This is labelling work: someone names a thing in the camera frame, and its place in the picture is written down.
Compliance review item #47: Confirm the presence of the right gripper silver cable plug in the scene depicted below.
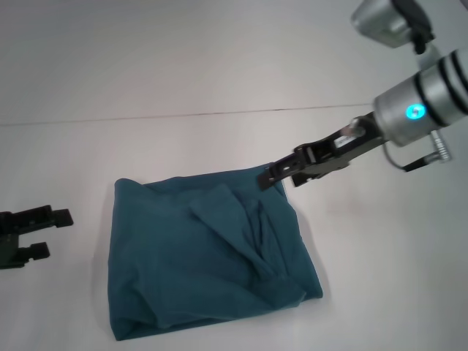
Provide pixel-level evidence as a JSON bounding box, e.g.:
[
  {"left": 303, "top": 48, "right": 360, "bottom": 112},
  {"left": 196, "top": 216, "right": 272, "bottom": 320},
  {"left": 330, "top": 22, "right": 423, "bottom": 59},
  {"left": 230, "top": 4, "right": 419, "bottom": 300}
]
[{"left": 341, "top": 116, "right": 367, "bottom": 140}]

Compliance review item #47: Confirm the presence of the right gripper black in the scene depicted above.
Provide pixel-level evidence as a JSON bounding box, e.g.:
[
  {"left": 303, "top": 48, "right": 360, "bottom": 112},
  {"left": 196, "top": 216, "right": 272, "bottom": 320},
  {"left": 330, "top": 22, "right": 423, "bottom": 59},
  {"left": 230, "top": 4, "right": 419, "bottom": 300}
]
[{"left": 257, "top": 113, "right": 385, "bottom": 192}]

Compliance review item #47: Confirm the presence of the teal t-shirt with pink print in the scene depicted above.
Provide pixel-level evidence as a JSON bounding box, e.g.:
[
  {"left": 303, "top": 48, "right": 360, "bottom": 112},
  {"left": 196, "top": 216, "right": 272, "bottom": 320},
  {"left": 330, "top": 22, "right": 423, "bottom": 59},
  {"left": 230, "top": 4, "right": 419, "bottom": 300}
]
[{"left": 108, "top": 164, "right": 325, "bottom": 333}]

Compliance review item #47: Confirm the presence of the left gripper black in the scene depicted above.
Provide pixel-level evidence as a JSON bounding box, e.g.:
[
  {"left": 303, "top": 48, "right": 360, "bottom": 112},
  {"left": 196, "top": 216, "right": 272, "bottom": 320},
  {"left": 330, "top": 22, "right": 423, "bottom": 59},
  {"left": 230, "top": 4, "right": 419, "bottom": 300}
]
[{"left": 0, "top": 204, "right": 75, "bottom": 271}]

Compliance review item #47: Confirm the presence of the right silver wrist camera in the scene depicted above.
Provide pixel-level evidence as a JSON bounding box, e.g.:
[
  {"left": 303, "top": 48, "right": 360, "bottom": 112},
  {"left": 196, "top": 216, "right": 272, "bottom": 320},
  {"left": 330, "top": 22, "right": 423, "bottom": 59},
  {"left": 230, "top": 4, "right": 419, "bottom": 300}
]
[{"left": 350, "top": 0, "right": 436, "bottom": 55}]

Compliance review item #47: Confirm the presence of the right arm cable with connector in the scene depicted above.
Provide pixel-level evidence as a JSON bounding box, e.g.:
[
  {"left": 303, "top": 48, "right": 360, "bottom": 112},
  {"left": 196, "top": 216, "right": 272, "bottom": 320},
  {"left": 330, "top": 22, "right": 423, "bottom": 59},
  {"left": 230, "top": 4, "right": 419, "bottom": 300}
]
[{"left": 382, "top": 130, "right": 454, "bottom": 173}]

